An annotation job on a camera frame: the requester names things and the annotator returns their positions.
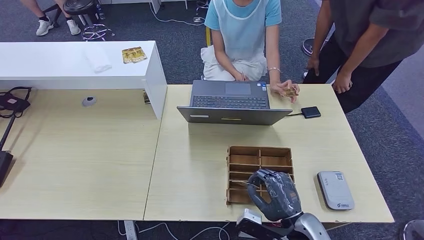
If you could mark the person's right hand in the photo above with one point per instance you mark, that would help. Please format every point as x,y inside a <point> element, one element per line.
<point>313,64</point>
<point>241,77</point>

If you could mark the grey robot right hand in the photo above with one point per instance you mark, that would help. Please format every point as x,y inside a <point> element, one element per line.
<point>278,195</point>

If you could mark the person's left hand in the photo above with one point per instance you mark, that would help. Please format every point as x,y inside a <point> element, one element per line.
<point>278,88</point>
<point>342,82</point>

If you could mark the gold patterned ID card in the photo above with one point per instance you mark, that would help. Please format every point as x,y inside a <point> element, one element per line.
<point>290,92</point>

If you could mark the thin room key card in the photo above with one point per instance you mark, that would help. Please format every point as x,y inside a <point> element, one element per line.
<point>243,183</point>

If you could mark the wooden card organizer box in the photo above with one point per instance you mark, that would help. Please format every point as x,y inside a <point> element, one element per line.
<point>242,159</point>

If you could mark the person's left forearm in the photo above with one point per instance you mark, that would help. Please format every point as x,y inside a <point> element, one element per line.
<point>273,56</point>
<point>361,51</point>

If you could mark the person's right forearm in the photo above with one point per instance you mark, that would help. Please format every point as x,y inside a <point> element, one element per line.
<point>223,61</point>
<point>320,39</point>

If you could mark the person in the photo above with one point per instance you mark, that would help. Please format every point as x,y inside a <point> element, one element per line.
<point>43,26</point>
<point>242,30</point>
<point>374,36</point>

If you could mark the grey card reader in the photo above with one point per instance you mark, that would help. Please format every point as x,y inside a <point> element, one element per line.
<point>335,191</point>

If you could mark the small dark patterned card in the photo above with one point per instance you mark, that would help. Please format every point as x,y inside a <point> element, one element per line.
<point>146,97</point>

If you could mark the gold patterned card stack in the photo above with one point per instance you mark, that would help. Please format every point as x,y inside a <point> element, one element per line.
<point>134,55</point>

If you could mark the grey laptop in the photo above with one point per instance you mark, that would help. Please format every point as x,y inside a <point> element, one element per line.
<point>232,116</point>

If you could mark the small black hub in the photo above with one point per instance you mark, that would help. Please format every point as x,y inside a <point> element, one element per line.
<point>310,112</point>

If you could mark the yellow chair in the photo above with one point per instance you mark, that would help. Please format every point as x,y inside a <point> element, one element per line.
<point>208,36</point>

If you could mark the white background table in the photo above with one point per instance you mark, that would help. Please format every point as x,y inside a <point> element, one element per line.
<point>155,5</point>

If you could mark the chrome round base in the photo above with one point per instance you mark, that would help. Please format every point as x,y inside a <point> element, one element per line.
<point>414,230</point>

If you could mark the white folded cloth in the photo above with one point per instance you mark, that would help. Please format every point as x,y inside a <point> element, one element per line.
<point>97,61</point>

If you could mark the white power strip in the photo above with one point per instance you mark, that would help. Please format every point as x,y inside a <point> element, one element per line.
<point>130,230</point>

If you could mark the grey desk grommet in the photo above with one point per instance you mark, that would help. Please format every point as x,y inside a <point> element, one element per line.
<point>89,101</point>

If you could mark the black round stool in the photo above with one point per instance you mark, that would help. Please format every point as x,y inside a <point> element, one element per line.
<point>78,6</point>

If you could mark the white desk shelf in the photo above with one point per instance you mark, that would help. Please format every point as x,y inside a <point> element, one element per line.
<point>59,73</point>

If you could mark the black stand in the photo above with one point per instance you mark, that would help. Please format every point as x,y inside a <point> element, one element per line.
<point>4,162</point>

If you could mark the chrome stanchion post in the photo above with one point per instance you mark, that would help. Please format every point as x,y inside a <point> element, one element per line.
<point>308,46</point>

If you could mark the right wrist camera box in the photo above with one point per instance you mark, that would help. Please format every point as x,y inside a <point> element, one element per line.
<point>253,223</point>

